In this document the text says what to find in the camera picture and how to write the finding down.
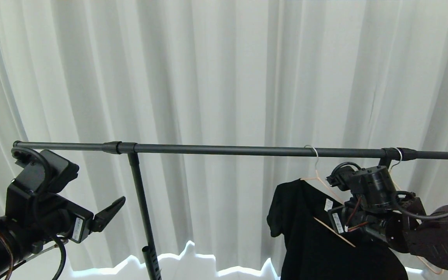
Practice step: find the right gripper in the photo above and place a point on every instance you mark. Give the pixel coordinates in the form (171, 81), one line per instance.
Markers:
(358, 223)

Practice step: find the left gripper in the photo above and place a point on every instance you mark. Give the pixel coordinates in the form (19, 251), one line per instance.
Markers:
(49, 217)

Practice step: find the black short-sleeved shirt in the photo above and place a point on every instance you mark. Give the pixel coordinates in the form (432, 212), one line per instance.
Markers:
(309, 233)

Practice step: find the pink clothes hanger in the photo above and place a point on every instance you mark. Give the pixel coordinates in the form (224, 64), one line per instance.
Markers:
(434, 269)
(316, 179)

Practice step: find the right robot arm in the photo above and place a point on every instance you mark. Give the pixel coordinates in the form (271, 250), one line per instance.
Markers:
(434, 241)

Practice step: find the black clothes rack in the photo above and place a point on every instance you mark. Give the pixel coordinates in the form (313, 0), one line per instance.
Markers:
(228, 149)

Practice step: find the white curtain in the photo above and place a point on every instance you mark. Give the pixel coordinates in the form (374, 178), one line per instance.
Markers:
(216, 77)

